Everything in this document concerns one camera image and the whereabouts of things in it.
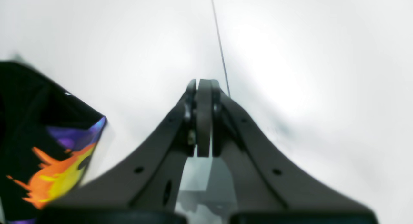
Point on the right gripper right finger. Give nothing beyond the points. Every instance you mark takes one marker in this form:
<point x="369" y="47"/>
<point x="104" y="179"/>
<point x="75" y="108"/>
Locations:
<point x="270" y="188"/>

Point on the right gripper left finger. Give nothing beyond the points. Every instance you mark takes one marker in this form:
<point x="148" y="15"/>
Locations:
<point x="143" y="188"/>

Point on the black T-shirt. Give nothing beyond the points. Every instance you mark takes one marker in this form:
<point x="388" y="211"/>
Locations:
<point x="48" y="136"/>

